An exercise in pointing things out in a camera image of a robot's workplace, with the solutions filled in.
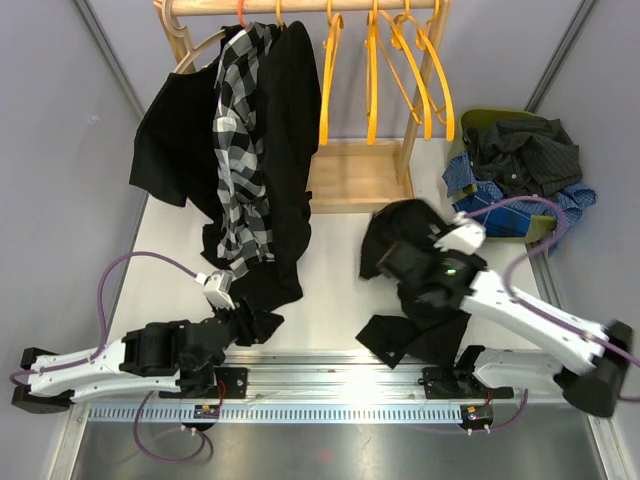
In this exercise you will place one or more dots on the black t-shirt on rack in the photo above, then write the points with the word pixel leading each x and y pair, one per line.
pixel 174 159

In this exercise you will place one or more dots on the dark striped shirt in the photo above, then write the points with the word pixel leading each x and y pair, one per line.
pixel 528 155

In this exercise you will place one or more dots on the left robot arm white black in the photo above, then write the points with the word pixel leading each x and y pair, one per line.
pixel 177 359

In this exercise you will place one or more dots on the black mounting plate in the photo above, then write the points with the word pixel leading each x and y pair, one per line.
pixel 454 384
pixel 211 383

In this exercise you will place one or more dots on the wooden clothes rack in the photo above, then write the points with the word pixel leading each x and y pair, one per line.
pixel 346 176

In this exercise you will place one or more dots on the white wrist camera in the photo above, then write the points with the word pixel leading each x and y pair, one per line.
pixel 215 288
pixel 466 235

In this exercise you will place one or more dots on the orange hanger empty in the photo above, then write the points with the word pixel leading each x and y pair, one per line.
pixel 434 99
pixel 373 45

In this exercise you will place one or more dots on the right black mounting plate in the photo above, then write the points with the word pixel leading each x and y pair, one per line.
pixel 454 384

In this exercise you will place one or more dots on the green laundry basket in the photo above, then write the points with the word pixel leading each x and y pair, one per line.
pixel 522 222

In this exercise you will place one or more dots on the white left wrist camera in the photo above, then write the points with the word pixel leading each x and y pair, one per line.
pixel 215 288

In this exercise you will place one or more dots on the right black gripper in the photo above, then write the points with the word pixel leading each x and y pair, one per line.
pixel 429 251

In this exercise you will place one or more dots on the white slotted cable duct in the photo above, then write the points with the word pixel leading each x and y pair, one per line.
pixel 237 413

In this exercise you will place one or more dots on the aluminium rail base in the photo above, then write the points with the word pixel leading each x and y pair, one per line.
pixel 325 375

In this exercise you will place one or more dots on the black white checkered shirt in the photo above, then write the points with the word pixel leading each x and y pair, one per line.
pixel 238 147

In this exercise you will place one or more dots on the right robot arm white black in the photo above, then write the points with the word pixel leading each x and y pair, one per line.
pixel 584 361

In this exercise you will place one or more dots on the blue checked shirt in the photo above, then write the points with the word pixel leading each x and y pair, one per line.
pixel 572 200

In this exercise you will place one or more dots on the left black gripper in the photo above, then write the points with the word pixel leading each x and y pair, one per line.
pixel 256 326

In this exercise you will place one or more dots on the red orange hanger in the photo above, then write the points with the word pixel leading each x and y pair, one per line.
pixel 240 13

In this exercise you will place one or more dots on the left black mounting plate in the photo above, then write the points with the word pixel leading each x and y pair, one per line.
pixel 211 383

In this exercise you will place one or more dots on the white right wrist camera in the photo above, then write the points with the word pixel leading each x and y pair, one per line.
pixel 466 235

